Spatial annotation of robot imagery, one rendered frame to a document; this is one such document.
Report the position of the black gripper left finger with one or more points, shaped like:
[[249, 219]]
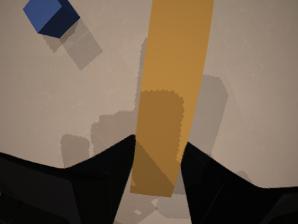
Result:
[[87, 193]]

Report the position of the dark blue cube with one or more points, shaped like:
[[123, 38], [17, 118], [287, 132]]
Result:
[[51, 17]]

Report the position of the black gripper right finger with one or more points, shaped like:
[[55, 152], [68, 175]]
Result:
[[218, 196]]

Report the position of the orange bar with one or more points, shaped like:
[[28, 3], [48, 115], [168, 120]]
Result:
[[174, 63]]

